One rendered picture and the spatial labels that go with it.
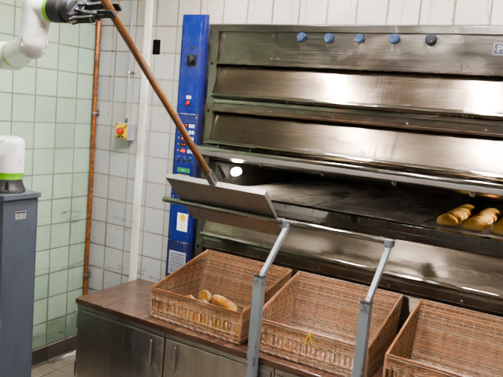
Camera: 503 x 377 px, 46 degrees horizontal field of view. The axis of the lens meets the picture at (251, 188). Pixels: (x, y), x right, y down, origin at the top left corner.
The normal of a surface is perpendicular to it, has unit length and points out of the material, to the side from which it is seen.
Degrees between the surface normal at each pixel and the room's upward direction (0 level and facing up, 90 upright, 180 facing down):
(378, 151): 70
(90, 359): 90
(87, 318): 91
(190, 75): 90
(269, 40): 90
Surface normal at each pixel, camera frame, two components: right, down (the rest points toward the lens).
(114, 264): -0.50, 0.07
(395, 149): -0.44, -0.27
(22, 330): 0.87, 0.14
